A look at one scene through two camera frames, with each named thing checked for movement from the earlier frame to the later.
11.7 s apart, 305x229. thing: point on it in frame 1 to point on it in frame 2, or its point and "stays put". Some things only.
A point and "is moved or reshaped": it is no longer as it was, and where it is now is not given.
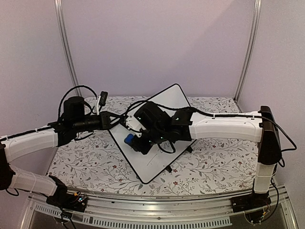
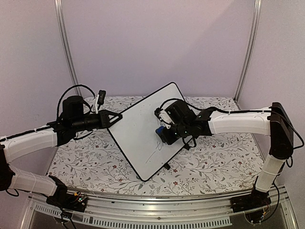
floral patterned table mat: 96,163 stays put
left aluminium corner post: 59,7 stays put
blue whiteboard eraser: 129,138 is moved or reshaped
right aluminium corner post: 257,15 stays put
